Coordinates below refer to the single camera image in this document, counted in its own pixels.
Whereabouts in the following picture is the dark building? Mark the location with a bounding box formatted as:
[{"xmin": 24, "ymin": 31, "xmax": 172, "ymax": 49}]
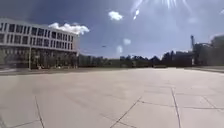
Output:
[{"xmin": 193, "ymin": 34, "xmax": 224, "ymax": 67}]

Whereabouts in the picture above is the grey concrete slab pavement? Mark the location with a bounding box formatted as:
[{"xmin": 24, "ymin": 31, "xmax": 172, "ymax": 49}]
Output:
[{"xmin": 0, "ymin": 67, "xmax": 224, "ymax": 128}]

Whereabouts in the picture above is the large white multi-storey building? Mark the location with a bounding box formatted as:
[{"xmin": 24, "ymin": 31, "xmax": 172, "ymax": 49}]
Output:
[{"xmin": 0, "ymin": 17, "xmax": 81, "ymax": 70}]

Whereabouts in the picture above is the row of dark trees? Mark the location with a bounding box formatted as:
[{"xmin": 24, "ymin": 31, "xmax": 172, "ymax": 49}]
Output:
[{"xmin": 77, "ymin": 49, "xmax": 198, "ymax": 69}]

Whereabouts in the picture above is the tall crane mast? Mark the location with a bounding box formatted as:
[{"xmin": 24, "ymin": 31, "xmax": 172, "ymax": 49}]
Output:
[{"xmin": 189, "ymin": 34, "xmax": 197, "ymax": 66}]

